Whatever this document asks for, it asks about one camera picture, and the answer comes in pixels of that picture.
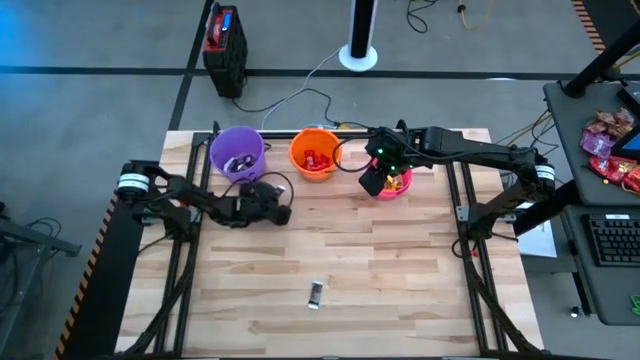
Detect dark grey side desk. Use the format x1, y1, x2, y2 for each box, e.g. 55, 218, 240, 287
542, 79, 640, 327

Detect pink pumpkin-face bucket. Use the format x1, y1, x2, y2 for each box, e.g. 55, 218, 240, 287
372, 158, 415, 202

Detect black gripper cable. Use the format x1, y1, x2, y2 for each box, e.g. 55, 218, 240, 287
331, 135, 374, 174
219, 171, 295, 201

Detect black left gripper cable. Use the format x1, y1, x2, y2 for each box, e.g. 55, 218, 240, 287
219, 171, 295, 201

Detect red candy bag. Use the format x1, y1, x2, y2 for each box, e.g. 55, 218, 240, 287
588, 155, 640, 195

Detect purple candy bag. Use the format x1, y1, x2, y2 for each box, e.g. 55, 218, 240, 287
579, 128, 618, 160

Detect black diagonal frame beam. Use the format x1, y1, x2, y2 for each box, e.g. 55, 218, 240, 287
562, 18, 640, 100
512, 178, 585, 237

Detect black tablet screen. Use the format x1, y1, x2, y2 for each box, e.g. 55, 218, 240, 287
609, 122, 640, 162

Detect grey power strip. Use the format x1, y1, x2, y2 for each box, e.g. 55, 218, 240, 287
305, 121, 351, 132

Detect purple pumpkin-face bucket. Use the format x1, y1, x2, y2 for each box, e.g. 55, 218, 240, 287
209, 125, 267, 184

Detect black keyboard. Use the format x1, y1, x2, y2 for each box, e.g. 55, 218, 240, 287
587, 213, 640, 268

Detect black looped floor cable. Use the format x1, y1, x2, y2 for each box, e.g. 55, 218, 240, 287
404, 0, 442, 35

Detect yellow Sour Patch candy bag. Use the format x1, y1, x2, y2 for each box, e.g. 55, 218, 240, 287
382, 173, 407, 194

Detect black cable bundle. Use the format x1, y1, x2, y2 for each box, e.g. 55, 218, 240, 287
492, 109, 557, 187

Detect brown candy wrappers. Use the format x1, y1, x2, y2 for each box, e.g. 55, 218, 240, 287
582, 107, 636, 140

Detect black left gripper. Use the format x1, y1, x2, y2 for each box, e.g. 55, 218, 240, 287
230, 182, 294, 227

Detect red and black case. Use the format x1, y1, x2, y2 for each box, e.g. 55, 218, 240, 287
201, 2, 249, 100

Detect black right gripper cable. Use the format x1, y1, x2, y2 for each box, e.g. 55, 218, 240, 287
331, 135, 374, 174

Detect grey metal stand leg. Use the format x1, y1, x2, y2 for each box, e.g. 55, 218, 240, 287
0, 199, 83, 321

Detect yellow power cord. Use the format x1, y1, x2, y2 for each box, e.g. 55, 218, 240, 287
456, 0, 497, 32

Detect orange pumpkin-face bucket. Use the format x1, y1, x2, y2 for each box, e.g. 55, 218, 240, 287
288, 128, 344, 184

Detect white floor cable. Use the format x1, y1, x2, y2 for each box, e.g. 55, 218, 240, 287
260, 46, 342, 130

